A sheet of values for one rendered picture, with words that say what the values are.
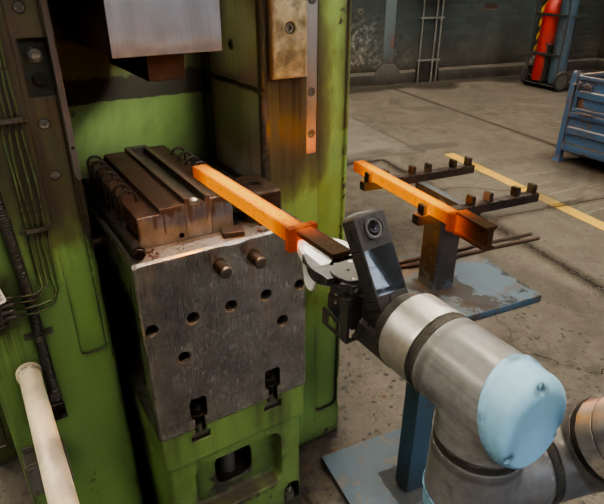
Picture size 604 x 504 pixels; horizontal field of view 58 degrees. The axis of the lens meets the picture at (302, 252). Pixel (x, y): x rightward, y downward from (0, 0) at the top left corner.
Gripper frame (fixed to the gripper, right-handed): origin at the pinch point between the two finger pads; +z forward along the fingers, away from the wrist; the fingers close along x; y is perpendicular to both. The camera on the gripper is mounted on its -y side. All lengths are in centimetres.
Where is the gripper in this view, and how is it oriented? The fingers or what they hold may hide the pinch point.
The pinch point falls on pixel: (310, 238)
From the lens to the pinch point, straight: 73.3
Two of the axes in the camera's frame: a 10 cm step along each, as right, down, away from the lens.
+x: 8.5, -2.3, 4.7
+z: -5.2, -4.1, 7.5
